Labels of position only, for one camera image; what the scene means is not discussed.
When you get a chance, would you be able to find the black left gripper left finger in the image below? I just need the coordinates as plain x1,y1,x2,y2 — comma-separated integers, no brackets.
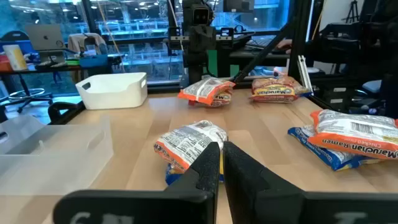
169,141,221,196

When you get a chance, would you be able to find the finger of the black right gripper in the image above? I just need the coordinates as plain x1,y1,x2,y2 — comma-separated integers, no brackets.
200,32,209,52
192,32,201,52

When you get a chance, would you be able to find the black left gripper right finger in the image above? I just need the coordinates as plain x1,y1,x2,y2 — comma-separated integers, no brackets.
223,141,305,224

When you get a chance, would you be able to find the orange Maruchan ramen packet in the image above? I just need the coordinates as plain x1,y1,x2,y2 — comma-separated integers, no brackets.
307,108,398,161
154,119,229,175
177,75,236,106

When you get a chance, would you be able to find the blue Maruchan ramen packet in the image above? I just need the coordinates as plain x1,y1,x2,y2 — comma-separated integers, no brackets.
297,86,313,98
164,149,225,187
287,124,386,172

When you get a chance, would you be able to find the red Maruchan ramen packet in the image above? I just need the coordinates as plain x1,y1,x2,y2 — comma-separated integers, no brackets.
248,75,312,103
188,90,233,108

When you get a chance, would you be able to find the white plastic bin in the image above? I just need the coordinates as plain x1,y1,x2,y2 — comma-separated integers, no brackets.
75,72,149,110

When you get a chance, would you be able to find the green board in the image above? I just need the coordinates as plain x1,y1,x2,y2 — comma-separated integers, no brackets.
207,49,240,78

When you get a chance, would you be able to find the black keyboard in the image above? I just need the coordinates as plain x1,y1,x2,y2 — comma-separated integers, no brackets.
245,35,280,50

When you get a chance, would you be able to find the person's hand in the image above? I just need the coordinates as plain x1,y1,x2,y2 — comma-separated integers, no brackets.
275,39,293,54

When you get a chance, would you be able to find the blue plastic tray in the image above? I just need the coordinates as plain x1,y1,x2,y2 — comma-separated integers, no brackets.
79,54,109,68

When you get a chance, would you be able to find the beige jacket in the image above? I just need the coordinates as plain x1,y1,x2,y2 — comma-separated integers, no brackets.
67,32,108,55

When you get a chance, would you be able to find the black labelled cabinet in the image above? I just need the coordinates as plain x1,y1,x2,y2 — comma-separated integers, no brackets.
323,83,352,110

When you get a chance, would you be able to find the black tripod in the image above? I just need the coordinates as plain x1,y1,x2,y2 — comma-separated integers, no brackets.
345,0,360,24

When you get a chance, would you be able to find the black laptop stand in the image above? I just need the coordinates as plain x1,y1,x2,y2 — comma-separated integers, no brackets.
35,49,68,70

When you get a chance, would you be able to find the black chair armrest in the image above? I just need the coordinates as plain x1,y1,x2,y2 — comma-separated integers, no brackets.
47,101,85,125

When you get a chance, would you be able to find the silver laptop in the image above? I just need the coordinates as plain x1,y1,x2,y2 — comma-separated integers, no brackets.
24,24,67,51

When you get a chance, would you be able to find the red noodle packet held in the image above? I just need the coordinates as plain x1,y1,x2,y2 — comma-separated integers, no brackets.
0,114,114,197

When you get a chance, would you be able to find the black desk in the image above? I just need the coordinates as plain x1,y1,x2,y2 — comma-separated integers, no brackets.
0,63,125,76

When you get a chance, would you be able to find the black office chair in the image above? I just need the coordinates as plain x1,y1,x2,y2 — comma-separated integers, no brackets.
310,21,398,119

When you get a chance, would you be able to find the black stool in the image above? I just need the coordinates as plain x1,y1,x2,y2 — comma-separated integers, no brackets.
8,73,53,113

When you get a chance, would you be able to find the yellow white container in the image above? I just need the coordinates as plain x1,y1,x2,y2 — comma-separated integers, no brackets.
2,44,29,72

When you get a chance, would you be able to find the blue office chair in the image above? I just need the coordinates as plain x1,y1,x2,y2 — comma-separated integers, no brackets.
0,30,32,54

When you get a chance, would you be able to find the orange box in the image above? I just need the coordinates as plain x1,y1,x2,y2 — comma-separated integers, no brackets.
0,54,13,73

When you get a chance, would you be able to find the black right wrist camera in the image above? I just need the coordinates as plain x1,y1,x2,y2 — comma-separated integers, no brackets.
190,6,212,26

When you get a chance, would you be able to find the silver aluminium bracket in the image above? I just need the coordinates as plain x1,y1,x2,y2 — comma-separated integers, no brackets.
297,55,313,94

